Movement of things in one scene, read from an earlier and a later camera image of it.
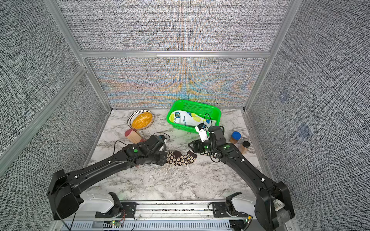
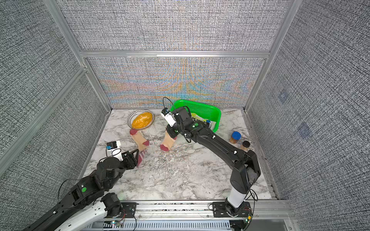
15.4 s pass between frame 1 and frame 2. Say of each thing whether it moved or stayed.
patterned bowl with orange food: stayed
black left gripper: moved
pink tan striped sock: moved
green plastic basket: stayed
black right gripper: moved
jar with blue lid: stayed
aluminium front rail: stayed
